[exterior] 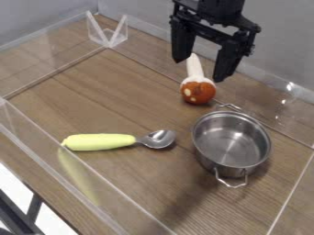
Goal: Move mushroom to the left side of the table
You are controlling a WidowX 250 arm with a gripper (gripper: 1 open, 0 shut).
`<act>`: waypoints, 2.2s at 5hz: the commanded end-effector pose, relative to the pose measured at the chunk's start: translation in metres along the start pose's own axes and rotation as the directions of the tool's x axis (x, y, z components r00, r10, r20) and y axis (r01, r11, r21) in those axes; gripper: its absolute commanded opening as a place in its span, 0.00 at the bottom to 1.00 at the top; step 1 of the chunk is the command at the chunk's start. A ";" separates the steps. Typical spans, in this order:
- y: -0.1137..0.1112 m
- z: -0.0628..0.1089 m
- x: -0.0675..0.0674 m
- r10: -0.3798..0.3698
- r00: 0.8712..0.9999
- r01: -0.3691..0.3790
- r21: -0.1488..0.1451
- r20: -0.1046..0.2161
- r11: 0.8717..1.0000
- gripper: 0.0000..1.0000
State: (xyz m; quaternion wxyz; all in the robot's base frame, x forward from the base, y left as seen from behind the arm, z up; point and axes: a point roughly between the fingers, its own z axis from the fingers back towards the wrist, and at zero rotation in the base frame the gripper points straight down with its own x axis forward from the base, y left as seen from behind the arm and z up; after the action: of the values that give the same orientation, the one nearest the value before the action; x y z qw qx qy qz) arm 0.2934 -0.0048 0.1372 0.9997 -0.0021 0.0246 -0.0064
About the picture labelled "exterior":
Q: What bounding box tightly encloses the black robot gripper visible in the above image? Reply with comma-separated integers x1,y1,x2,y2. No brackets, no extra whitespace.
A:
171,0,262,83

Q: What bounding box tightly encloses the clear acrylic enclosure wall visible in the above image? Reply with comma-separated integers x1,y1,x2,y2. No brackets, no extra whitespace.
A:
0,0,314,235

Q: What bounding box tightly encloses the spoon with yellow handle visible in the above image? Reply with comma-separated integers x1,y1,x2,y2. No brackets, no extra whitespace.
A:
61,129,175,151

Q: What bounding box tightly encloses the clear acrylic corner bracket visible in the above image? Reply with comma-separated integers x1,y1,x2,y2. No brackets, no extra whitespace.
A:
86,11,128,49

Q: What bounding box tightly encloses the stainless steel pot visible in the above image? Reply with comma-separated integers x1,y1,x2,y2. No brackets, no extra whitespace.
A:
191,103,273,189

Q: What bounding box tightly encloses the black metal table frame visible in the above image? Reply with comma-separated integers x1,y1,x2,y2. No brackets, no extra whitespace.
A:
0,189,45,235

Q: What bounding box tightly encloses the red white toy mushroom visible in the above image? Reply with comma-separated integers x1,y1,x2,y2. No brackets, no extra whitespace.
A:
180,53,216,105

